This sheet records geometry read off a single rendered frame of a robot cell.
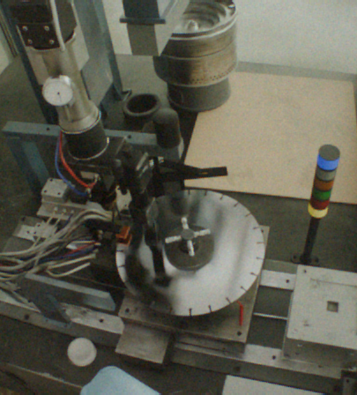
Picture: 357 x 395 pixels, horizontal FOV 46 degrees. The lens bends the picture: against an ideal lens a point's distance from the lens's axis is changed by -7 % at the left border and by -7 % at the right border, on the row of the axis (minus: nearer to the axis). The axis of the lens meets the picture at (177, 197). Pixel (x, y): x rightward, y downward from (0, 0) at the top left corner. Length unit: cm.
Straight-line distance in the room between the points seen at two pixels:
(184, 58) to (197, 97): 19
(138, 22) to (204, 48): 44
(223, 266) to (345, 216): 49
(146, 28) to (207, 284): 57
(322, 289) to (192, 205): 36
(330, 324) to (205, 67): 87
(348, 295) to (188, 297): 36
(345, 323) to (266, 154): 66
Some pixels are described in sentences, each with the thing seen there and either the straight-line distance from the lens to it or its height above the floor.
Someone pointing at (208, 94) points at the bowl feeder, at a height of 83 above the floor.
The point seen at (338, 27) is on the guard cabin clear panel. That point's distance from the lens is 180.
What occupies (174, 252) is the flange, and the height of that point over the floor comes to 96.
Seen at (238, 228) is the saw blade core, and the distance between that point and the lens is 102.
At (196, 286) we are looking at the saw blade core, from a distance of 95.
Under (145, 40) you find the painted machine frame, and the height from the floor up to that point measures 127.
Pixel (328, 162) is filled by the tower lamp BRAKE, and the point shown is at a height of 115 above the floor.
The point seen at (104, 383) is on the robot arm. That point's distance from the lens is 44.
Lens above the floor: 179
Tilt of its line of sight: 51 degrees down
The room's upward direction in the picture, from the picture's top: 10 degrees counter-clockwise
